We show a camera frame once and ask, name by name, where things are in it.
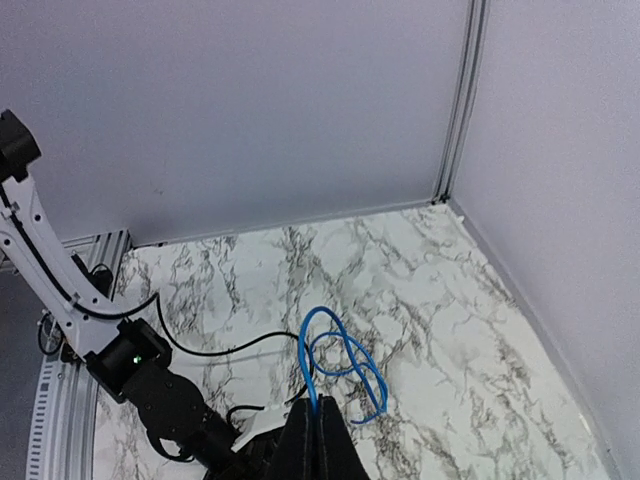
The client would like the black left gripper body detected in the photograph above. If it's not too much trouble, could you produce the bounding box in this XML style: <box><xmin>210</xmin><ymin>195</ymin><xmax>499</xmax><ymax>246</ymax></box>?
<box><xmin>123</xmin><ymin>362</ymin><xmax>276</xmax><ymax>479</ymax></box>

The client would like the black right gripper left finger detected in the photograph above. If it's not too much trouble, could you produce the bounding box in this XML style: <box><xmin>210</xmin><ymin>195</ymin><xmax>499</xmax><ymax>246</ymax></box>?
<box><xmin>265</xmin><ymin>399</ymin><xmax>316</xmax><ymax>480</ymax></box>

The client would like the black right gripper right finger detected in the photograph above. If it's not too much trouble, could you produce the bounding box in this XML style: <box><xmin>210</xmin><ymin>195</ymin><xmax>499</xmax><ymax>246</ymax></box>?
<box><xmin>318</xmin><ymin>396</ymin><xmax>370</xmax><ymax>480</ymax></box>

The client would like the blue cable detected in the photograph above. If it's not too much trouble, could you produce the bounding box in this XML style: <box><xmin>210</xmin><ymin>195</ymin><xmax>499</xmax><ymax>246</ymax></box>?
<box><xmin>298</xmin><ymin>306</ymin><xmax>390</xmax><ymax>426</ymax></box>

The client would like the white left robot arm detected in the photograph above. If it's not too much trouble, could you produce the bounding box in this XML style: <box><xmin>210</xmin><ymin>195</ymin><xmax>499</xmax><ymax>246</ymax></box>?
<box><xmin>1</xmin><ymin>110</ymin><xmax>276</xmax><ymax>479</ymax></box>

